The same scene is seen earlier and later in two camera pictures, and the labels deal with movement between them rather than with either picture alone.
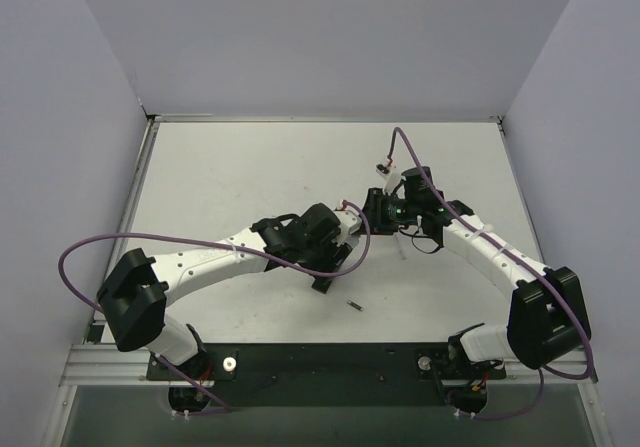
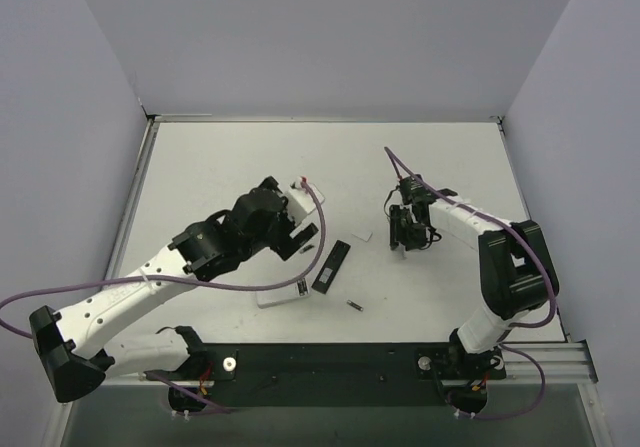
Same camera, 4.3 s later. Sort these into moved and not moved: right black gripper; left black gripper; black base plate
Moved: right black gripper; left black gripper
Not moved: black base plate
